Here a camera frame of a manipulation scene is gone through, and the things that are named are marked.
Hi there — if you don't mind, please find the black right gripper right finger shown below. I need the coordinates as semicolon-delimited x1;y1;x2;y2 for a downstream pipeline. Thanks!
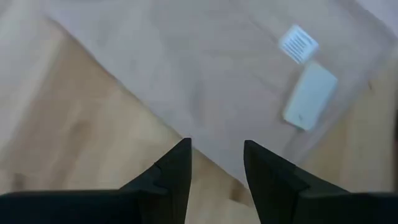
243;139;398;224

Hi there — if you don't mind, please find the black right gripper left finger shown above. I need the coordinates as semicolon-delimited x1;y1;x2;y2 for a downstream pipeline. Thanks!
0;138;193;224

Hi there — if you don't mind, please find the pink towel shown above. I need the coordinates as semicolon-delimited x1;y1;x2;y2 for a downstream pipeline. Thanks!
40;0;398;189

